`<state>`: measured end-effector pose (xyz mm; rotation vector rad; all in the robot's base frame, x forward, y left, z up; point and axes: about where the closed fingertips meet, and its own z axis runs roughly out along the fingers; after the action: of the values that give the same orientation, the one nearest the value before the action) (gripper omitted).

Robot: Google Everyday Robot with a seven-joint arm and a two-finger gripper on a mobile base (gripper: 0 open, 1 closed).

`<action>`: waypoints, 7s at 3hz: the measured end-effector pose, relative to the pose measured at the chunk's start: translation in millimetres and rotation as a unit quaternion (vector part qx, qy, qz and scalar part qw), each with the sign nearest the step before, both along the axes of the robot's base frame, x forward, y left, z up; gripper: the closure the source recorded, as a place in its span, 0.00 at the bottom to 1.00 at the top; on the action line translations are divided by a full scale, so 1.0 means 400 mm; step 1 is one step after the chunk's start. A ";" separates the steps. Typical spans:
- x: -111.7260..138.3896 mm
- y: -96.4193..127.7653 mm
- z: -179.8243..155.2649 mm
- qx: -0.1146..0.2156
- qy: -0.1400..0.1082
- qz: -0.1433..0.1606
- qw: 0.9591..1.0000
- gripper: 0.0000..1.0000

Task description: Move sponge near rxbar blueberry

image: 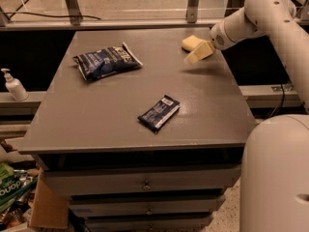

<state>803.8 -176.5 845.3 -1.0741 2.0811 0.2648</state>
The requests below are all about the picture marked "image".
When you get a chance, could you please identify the grey drawer cabinet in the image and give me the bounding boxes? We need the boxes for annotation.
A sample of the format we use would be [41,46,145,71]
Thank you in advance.
[21,29,255,232]

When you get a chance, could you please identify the yellow sponge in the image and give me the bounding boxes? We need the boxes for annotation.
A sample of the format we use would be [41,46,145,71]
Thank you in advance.
[182,35,202,52]

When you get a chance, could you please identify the brown cardboard box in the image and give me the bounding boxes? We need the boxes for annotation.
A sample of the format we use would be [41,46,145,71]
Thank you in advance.
[30,169,69,229]

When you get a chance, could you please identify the blue rxbar wrapper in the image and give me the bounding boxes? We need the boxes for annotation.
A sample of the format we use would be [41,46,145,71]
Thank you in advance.
[138,95,180,133]

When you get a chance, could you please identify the black floor cable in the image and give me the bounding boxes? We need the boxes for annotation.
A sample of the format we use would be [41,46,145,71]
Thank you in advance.
[3,11,102,21]

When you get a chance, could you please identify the green snack box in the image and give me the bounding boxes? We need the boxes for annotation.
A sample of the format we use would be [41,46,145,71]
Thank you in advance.
[0,163,37,213]

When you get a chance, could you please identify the blue chip bag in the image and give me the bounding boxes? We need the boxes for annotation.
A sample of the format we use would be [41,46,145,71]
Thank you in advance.
[73,43,142,80]

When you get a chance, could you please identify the top drawer knob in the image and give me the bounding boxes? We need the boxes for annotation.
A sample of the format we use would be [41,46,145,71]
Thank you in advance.
[142,182,152,191]

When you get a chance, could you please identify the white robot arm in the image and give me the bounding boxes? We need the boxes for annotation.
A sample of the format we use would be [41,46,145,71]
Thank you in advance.
[210,0,309,232]

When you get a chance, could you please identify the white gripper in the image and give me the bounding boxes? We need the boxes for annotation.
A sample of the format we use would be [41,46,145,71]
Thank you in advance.
[184,21,236,64]

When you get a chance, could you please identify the white pump bottle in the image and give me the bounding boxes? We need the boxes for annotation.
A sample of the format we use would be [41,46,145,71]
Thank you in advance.
[1,68,28,102]

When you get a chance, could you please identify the black cable at right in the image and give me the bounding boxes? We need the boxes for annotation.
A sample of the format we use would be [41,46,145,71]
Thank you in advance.
[268,83,287,118]

